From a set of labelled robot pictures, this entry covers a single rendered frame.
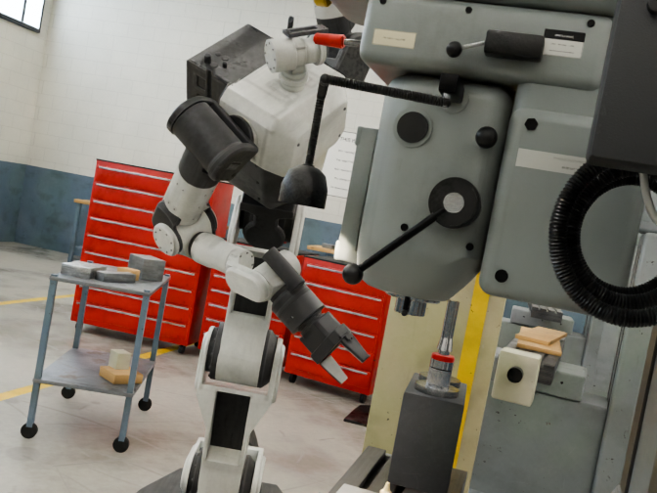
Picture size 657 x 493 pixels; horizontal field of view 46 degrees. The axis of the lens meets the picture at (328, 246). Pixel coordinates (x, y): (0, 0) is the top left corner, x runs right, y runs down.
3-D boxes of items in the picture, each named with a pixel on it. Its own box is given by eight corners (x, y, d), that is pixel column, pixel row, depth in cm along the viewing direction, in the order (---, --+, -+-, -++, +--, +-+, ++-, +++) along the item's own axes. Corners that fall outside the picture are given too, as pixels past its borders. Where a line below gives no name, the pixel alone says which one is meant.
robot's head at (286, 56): (262, 68, 160) (265, 32, 153) (307, 62, 163) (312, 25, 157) (274, 88, 156) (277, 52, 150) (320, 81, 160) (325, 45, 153)
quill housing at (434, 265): (339, 286, 111) (380, 65, 110) (370, 279, 131) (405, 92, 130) (471, 313, 106) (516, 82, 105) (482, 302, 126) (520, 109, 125)
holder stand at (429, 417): (385, 482, 153) (404, 384, 152) (398, 452, 175) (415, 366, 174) (446, 498, 151) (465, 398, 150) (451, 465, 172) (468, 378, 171)
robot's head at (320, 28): (281, 65, 159) (280, 27, 155) (319, 59, 162) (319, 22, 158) (292, 73, 154) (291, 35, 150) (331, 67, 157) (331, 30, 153)
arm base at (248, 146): (153, 138, 154) (178, 97, 147) (195, 126, 164) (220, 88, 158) (200, 193, 152) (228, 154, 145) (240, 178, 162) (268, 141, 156)
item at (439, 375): (438, 382, 160) (443, 357, 160) (454, 389, 156) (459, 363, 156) (420, 381, 158) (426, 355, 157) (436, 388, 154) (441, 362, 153)
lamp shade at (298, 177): (278, 201, 121) (285, 161, 120) (324, 208, 121) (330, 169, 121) (277, 201, 114) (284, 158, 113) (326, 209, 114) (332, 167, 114)
